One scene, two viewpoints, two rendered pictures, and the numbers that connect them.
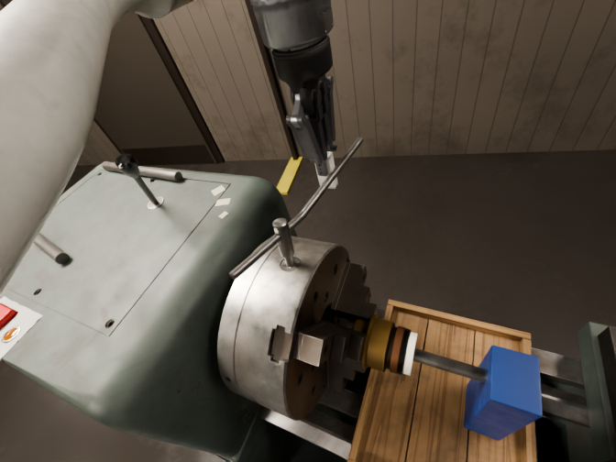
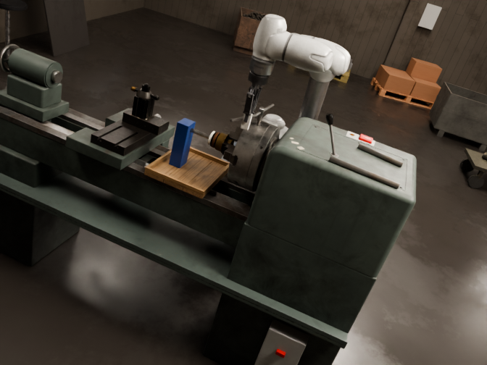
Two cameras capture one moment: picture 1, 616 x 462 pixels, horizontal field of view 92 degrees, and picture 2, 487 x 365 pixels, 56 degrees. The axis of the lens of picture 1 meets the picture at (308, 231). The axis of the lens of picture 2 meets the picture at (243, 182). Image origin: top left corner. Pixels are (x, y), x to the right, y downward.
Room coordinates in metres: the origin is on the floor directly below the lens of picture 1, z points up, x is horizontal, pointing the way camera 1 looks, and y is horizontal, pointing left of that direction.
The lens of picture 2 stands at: (2.03, -0.72, 1.96)
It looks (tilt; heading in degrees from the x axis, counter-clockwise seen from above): 28 degrees down; 156
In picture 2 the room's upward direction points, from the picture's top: 17 degrees clockwise
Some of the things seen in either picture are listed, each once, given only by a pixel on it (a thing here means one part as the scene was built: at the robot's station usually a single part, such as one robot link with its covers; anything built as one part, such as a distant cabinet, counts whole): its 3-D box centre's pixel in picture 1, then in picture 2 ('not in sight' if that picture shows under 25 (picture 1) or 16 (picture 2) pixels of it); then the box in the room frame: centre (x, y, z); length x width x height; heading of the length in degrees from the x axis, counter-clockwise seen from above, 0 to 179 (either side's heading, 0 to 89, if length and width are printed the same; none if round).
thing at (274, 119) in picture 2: not in sight; (269, 133); (-0.23, 0.37, 0.97); 0.18 x 0.16 x 0.22; 55
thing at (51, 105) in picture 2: not in sight; (33, 81); (-0.43, -0.91, 1.01); 0.30 x 0.20 x 0.29; 54
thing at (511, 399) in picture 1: (496, 397); (182, 143); (0.08, -0.21, 1.00); 0.08 x 0.06 x 0.23; 144
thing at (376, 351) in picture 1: (379, 343); (222, 142); (0.19, -0.06, 1.08); 0.09 x 0.09 x 0.09; 54
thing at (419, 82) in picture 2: not in sight; (409, 79); (-4.84, 4.94, 0.33); 1.17 x 0.90 x 0.66; 61
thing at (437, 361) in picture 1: (447, 364); (201, 134); (0.13, -0.14, 1.08); 0.13 x 0.07 x 0.07; 54
